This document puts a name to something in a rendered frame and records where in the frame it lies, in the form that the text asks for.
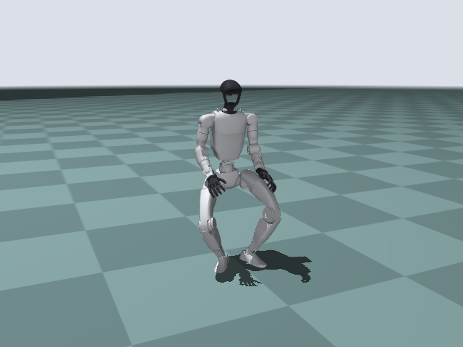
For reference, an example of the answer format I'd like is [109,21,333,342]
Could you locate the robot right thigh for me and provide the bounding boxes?
[199,177,221,233]

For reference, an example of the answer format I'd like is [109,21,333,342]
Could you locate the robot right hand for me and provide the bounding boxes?
[207,173,226,198]

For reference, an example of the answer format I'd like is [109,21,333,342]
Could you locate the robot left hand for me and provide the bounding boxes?
[256,168,276,193]

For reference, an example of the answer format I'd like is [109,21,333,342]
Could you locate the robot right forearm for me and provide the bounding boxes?
[195,147,214,178]

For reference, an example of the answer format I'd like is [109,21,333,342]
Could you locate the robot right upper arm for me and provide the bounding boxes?
[195,113,215,157]

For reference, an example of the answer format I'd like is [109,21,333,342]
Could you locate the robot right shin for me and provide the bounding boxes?
[199,221,226,259]

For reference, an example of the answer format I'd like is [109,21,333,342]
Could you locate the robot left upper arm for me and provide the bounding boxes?
[245,113,260,155]

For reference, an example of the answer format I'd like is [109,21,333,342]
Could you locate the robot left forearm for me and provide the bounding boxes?
[251,146,265,179]

